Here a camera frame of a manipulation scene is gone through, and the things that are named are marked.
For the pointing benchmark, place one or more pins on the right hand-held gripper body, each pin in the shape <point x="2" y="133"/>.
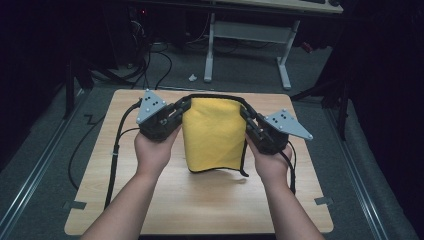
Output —
<point x="276" y="131"/>

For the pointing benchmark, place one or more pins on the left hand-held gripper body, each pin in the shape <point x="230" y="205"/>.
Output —
<point x="154" y="116"/>

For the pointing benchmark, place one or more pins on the yellow towel with black edge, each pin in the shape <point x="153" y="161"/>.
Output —
<point x="213" y="133"/>

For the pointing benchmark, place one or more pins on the person's right hand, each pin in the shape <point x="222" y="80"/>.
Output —
<point x="271" y="166"/>

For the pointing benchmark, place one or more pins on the person's left hand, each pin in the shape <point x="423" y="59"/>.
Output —
<point x="151" y="153"/>

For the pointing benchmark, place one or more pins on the crumpled white paper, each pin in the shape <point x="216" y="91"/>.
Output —
<point x="192" y="78"/>

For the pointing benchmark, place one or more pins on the black metal stand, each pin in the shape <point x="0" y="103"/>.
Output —
<point x="70" y="90"/>
<point x="341" y="110"/>

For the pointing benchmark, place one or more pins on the desk with white legs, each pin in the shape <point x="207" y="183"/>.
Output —
<point x="250" y="31"/>

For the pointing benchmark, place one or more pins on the grey tape piece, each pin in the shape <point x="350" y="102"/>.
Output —
<point x="324" y="201"/>
<point x="75" y="205"/>

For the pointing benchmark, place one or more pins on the small red object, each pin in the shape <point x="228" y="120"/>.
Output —
<point x="307" y="47"/>

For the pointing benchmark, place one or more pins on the metal floor rail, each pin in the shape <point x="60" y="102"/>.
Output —
<point x="358" y="180"/>
<point x="36" y="173"/>

